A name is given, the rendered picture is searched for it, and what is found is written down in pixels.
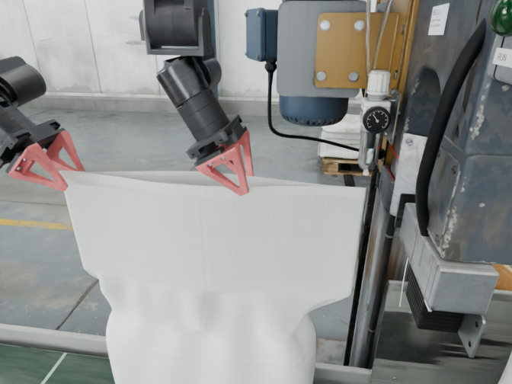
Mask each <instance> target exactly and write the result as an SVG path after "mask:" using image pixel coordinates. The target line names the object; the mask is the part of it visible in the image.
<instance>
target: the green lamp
mask: <svg viewBox="0 0 512 384"><path fill-rule="evenodd" d="M489 21H490V25H491V29H492V30H493V31H494V32H495V33H496V34H497V35H499V36H502V37H512V0H496V2H495V3H494V5H493V7H492V9H491V12H490V17H489Z"/></svg>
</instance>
